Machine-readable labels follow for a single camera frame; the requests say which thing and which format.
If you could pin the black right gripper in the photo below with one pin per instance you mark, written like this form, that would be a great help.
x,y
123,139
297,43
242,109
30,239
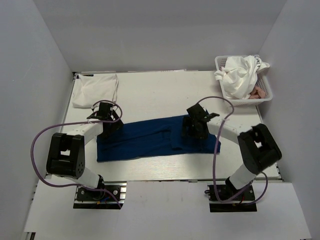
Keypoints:
x,y
188,121

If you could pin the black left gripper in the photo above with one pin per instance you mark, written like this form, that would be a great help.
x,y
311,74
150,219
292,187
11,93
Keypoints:
x,y
116,125

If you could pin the blue t shirt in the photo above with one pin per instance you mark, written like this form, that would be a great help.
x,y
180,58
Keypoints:
x,y
151,138

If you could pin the white printed t shirt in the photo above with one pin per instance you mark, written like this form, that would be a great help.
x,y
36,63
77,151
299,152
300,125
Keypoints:
x,y
240,75

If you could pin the pink t shirt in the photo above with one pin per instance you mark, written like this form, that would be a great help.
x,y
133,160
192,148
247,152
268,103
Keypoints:
x,y
257,93

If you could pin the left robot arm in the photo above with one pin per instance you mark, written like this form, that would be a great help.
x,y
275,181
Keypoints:
x,y
66,156

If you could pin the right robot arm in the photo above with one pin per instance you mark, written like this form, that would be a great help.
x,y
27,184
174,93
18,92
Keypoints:
x,y
258,148

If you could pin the folded white t shirt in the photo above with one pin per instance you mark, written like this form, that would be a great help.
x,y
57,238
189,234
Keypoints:
x,y
90,89

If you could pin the white plastic basket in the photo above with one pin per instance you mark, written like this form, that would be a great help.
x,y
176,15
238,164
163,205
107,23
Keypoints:
x,y
262,82

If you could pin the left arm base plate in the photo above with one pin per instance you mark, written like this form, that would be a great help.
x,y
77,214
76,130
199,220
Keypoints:
x,y
93,200

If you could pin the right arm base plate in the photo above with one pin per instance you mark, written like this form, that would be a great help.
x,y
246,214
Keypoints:
x,y
240,204

